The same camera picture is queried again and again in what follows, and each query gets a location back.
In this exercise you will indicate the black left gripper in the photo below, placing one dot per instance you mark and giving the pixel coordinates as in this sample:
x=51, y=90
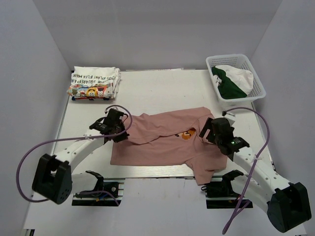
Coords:
x=118, y=126

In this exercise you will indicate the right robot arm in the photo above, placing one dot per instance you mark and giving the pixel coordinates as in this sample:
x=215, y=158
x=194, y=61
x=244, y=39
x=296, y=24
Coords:
x=285, y=203

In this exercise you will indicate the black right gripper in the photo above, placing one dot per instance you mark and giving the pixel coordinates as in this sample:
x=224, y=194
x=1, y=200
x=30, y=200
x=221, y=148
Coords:
x=210, y=130

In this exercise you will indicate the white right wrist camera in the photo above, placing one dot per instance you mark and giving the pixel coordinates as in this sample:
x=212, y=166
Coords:
x=230, y=117

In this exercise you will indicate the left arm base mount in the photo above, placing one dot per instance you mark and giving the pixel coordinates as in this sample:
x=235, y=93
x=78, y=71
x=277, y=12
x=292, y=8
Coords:
x=103, y=194

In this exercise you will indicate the green and white t shirt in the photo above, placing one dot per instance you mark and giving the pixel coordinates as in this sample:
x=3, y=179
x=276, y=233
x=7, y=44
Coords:
x=233, y=83

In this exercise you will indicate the pink t shirt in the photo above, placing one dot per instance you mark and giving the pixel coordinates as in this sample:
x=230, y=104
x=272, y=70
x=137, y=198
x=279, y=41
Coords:
x=170, y=138

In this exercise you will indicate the white plastic basket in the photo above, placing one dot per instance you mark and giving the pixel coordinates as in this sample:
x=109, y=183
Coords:
x=239, y=61

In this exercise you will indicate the white printed t shirt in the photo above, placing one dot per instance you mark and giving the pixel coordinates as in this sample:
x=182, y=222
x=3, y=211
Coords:
x=94, y=82

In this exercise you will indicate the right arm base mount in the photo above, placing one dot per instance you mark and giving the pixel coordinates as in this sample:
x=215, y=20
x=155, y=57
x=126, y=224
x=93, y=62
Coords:
x=219, y=196

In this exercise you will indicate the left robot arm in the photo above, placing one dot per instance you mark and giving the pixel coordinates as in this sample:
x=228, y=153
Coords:
x=54, y=178

